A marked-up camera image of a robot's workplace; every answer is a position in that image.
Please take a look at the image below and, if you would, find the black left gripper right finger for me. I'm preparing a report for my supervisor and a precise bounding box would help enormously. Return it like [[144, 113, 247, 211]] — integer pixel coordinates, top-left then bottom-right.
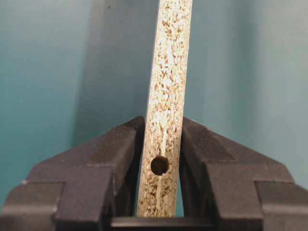
[[180, 118, 308, 231]]

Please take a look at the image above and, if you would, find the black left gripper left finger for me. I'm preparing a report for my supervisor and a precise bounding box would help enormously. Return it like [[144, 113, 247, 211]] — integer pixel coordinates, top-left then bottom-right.
[[0, 116, 144, 231]]

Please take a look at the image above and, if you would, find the particle board wooden plank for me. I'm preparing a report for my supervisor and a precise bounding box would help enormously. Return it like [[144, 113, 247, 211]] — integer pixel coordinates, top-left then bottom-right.
[[136, 0, 193, 217]]

